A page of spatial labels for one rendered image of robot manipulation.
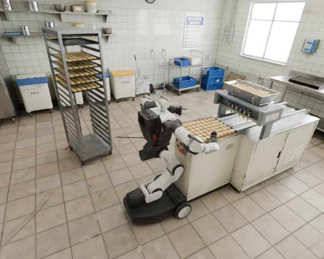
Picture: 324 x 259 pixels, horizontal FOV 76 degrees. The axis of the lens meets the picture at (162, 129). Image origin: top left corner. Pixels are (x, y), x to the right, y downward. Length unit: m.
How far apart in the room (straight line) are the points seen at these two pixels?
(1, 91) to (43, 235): 2.96
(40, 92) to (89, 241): 3.42
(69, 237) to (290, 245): 2.24
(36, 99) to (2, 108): 0.62
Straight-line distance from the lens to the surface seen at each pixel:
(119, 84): 5.24
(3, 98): 4.85
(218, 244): 2.45
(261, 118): 2.34
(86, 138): 3.70
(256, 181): 3.05
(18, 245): 2.70
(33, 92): 5.04
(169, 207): 2.42
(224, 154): 2.52
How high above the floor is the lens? 2.01
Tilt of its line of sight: 29 degrees down
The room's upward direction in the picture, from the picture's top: 2 degrees clockwise
